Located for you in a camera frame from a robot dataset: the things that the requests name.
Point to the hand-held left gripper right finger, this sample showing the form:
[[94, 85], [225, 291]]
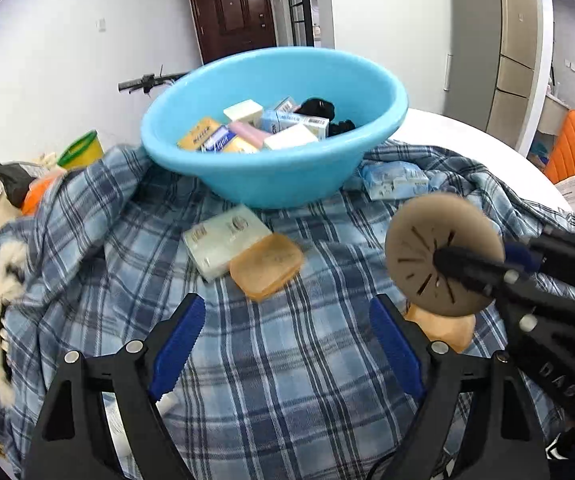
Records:
[[395, 345]]

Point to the black hair accessory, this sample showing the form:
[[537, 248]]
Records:
[[315, 107]]

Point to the white wall switch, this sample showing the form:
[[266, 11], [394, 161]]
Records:
[[101, 24]]

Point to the pink soap bar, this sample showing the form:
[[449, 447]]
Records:
[[252, 132]]

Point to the round tan slotted disc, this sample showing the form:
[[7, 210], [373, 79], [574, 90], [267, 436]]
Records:
[[417, 240]]

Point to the blue white small box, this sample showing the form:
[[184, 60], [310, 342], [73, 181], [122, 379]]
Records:
[[307, 125]]

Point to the black framed glass door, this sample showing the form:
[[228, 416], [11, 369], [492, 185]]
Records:
[[297, 10]]

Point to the white sink unit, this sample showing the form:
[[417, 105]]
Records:
[[552, 115]]

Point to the light blue tissue packet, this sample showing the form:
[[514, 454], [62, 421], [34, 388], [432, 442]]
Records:
[[392, 180]]

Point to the orange soap under disc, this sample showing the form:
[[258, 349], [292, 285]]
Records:
[[447, 332]]

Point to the beige grey refrigerator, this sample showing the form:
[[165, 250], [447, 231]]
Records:
[[517, 60]]

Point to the blue plaid shirt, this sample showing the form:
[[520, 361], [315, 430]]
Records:
[[267, 360]]

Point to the black plastic bag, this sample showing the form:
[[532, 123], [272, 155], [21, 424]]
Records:
[[10, 182]]

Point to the yellow small box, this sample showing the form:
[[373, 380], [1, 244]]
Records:
[[240, 146]]

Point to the dark brown door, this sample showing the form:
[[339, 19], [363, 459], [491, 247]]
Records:
[[232, 10]]

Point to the black bicycle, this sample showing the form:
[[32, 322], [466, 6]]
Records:
[[140, 82]]

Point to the yellow cup green rim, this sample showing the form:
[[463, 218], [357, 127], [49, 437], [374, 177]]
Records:
[[85, 152]]

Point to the white printed paper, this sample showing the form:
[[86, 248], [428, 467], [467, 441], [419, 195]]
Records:
[[572, 192]]

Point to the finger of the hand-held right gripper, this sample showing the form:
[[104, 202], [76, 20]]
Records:
[[520, 255], [467, 267]]

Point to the light blue plastic basin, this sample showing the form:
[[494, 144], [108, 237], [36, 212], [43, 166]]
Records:
[[277, 175]]

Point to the white soft packet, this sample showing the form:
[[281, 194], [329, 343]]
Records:
[[217, 240]]

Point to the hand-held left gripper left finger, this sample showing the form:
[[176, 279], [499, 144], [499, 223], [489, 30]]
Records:
[[180, 340]]

